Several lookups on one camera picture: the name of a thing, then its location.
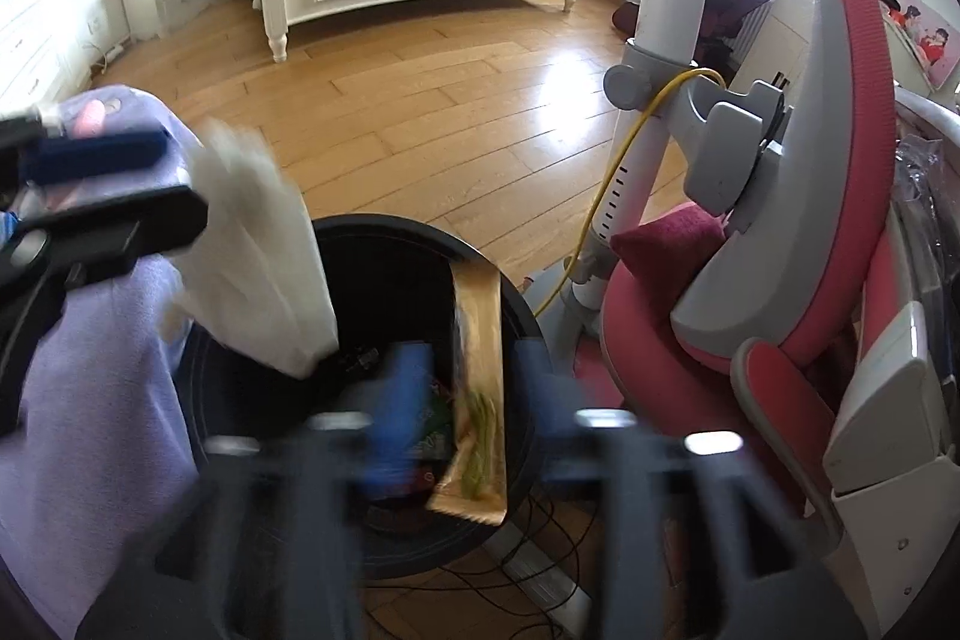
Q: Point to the dark red cushion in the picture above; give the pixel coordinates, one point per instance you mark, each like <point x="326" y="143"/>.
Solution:
<point x="660" y="246"/>

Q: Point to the white power strip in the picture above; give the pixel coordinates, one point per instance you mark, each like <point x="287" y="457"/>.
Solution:
<point x="112" y="51"/>

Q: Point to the cream dresser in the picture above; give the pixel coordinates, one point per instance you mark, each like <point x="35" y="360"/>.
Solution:
<point x="787" y="33"/>

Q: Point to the pink ergonomic chair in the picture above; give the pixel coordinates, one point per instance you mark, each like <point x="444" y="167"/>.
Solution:
<point x="847" y="123"/>

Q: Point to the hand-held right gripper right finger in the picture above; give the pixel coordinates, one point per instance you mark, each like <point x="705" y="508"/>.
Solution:
<point x="540" y="407"/>

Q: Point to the white wardrobe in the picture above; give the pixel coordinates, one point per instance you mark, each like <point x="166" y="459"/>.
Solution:
<point x="30" y="40"/>

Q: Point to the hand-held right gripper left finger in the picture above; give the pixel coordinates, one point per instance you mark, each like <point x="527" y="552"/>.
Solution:
<point x="401" y="407"/>

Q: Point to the purple printed tablecloth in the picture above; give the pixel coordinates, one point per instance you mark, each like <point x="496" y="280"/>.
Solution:
<point x="90" y="422"/>

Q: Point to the grey power strip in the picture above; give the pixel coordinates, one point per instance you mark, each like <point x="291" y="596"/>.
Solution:
<point x="544" y="580"/>

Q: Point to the clear plastic bag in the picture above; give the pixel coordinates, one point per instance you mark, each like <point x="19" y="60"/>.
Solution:
<point x="926" y="183"/>

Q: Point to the printed picture board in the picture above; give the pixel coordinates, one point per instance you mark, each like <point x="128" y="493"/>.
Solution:
<point x="930" y="36"/>

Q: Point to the white tissue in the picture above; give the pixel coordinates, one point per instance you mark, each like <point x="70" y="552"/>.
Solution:
<point x="255" y="250"/>

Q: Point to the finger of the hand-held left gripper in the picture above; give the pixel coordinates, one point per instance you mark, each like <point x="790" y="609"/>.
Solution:
<point x="97" y="154"/>
<point x="127" y="227"/>

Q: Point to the black trash bin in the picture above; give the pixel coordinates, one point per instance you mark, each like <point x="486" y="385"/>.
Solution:
<point x="390" y="280"/>

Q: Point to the golden snack packet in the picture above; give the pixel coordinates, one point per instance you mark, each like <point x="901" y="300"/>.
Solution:
<point x="476" y="340"/>

